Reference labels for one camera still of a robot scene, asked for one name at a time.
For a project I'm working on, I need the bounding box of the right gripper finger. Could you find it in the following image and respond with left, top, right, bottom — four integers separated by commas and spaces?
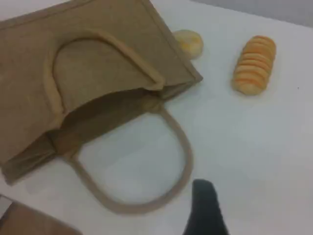
183, 179, 232, 235

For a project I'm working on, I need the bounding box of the brown jute tote bag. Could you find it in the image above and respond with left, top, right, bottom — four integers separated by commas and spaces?
0, 0, 204, 216

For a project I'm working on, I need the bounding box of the striped bread loaf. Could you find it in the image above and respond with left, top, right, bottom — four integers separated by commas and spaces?
231, 35, 277, 95

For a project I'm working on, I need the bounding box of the round pale yellow bun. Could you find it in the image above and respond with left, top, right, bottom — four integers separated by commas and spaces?
173, 29, 204, 60

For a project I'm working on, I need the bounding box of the brown flat board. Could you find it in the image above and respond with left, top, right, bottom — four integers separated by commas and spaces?
0, 194, 83, 235

